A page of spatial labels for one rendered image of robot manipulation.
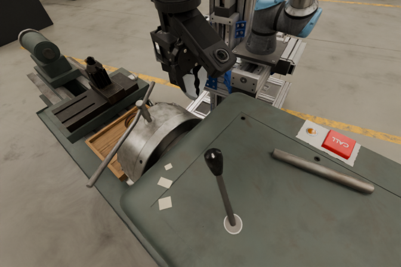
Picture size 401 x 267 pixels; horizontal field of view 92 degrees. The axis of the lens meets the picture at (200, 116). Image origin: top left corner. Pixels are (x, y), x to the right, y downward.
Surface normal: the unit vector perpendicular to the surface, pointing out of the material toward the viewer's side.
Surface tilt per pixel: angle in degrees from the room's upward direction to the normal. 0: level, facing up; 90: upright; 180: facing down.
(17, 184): 0
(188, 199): 0
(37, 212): 0
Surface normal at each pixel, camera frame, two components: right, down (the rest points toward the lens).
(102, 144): -0.04, -0.65
